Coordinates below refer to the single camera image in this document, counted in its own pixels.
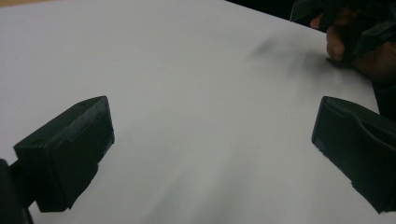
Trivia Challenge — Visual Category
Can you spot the wooden table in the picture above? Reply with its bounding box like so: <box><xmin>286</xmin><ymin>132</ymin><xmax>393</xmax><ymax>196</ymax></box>
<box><xmin>0</xmin><ymin>0</ymin><xmax>41</xmax><ymax>7</ymax></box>

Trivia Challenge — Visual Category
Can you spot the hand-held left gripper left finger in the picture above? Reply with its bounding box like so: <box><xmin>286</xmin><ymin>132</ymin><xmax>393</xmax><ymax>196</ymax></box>
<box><xmin>12</xmin><ymin>95</ymin><xmax>116</xmax><ymax>214</ymax></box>

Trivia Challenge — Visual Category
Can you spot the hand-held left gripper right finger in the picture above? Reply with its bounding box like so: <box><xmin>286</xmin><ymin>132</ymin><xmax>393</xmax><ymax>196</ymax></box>
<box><xmin>311</xmin><ymin>95</ymin><xmax>396</xmax><ymax>215</ymax></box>

